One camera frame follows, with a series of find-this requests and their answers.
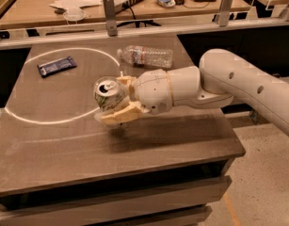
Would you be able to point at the blue white packet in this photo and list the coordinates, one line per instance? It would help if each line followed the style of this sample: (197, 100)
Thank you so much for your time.
(166, 3)

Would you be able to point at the left grey metal post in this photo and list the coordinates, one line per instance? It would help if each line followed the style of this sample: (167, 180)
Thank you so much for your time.
(110, 18)

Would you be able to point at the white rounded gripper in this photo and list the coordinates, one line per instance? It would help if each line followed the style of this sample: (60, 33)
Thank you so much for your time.
(151, 89)

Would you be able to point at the white paper sheets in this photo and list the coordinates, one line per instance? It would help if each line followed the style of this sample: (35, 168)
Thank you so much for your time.
(76, 3)

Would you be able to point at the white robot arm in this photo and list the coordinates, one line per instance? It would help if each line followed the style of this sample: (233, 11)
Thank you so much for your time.
(220, 77)

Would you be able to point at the wooden back desk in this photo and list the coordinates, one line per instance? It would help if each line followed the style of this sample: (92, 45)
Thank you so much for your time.
(35, 13)

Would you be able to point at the grey cabinet with drawers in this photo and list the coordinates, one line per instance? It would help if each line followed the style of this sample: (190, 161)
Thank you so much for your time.
(169, 197)

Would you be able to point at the grey power strip box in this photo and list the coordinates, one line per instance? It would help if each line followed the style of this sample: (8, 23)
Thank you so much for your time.
(121, 5)

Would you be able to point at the right grey metal post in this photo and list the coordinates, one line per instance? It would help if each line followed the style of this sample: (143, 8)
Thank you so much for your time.
(224, 12)

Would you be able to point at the dark blue snack bar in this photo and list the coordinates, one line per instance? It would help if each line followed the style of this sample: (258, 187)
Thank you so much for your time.
(56, 66)

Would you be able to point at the clear plastic water bottle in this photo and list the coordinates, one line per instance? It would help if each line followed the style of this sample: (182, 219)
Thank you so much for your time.
(137, 55)

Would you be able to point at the grey metal post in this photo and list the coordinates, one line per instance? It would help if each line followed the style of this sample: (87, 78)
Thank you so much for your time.
(224, 12)
(110, 18)

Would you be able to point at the green white 7up can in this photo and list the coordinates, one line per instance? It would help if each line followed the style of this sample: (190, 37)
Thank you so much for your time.
(108, 92)

